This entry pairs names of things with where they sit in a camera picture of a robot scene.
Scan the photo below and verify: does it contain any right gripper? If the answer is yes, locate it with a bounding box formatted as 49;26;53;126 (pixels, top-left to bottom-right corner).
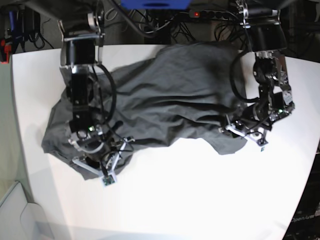
68;136;135;175

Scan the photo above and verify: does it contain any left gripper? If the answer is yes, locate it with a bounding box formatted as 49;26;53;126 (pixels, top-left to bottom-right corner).
219;112;273;133

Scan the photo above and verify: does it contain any dark grey t-shirt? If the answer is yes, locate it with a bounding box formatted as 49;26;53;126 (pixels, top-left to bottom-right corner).
41;42;251;181

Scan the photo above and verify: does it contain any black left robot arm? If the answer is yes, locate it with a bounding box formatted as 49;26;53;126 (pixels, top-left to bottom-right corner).
221;0;295;148

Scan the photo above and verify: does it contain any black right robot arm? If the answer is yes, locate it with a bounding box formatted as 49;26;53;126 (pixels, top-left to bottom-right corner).
23;0;130;178

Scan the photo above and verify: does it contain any black power strip red light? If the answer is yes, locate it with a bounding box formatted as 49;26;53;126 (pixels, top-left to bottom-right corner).
188;9;237;21

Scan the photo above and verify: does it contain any red and black clamp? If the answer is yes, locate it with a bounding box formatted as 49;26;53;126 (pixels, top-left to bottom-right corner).
0;38;12;64

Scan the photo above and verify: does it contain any blue box overhead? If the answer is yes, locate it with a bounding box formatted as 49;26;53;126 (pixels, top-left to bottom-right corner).
120;0;191;10

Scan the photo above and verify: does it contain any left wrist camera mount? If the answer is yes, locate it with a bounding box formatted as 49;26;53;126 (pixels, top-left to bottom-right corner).
218;122;269;152

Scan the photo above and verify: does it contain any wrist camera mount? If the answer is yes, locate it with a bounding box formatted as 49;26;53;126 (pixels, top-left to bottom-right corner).
218;122;269;152
72;136;135;187

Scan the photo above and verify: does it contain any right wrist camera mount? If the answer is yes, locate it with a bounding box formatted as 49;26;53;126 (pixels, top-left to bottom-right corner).
72;136;135;187

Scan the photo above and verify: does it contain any white cable loop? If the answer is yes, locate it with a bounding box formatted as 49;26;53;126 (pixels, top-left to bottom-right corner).
138;14;173;34

